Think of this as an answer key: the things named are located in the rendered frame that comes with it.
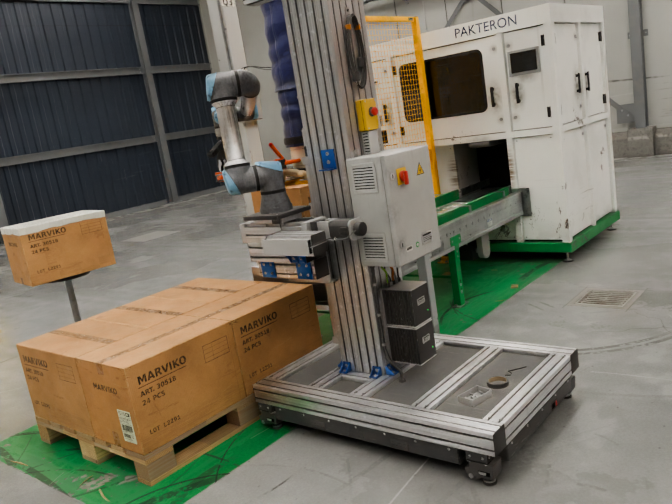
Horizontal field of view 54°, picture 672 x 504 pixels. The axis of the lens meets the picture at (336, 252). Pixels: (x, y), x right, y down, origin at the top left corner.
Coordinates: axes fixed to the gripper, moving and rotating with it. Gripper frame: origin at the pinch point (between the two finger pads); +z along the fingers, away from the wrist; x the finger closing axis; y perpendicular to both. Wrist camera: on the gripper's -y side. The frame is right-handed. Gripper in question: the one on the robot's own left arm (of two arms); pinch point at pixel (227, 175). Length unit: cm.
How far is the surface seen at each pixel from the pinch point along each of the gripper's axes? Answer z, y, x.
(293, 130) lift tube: -17, 50, -3
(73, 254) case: 47, -11, 171
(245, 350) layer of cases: 83, -29, -26
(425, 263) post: 70, 89, -54
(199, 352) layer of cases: 73, -55, -26
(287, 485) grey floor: 119, -65, -83
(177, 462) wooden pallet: 118, -78, -26
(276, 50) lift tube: -61, 49, -1
